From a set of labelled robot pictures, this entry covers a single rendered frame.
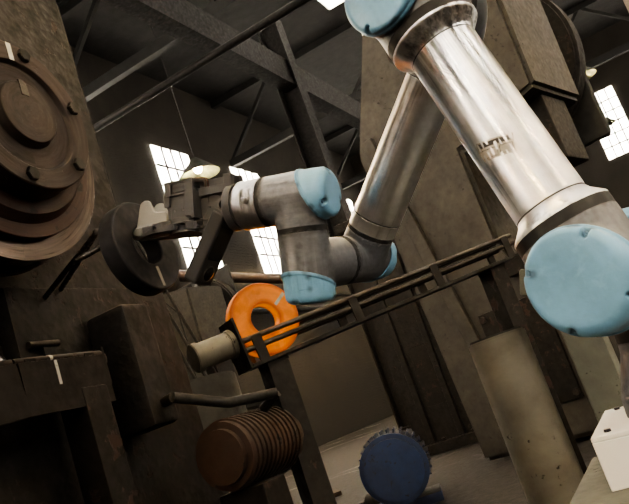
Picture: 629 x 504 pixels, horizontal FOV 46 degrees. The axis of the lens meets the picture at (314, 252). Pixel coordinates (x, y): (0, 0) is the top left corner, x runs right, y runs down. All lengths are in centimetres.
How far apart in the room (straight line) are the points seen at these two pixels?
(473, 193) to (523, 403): 228
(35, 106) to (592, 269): 97
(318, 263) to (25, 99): 60
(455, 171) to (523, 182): 293
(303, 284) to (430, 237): 280
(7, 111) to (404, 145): 65
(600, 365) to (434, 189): 238
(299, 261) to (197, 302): 828
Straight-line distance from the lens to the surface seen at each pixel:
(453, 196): 376
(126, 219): 122
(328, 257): 107
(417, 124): 109
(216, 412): 397
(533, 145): 85
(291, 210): 105
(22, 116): 135
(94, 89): 1176
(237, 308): 154
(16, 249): 134
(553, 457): 155
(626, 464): 90
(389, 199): 111
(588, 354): 155
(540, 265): 80
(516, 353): 154
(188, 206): 115
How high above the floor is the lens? 48
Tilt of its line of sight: 12 degrees up
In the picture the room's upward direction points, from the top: 19 degrees counter-clockwise
